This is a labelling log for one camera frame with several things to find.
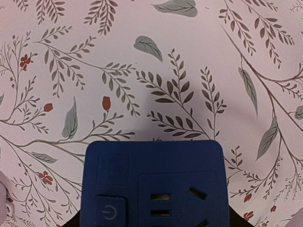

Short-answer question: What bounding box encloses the blue cube socket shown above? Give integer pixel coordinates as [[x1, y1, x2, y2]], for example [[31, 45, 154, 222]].
[[80, 140, 230, 227]]

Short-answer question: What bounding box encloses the white power strip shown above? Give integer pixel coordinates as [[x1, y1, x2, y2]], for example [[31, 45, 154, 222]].
[[0, 172, 14, 224]]

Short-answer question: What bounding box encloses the floral table mat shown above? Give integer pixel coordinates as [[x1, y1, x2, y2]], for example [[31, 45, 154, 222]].
[[0, 0, 303, 227]]

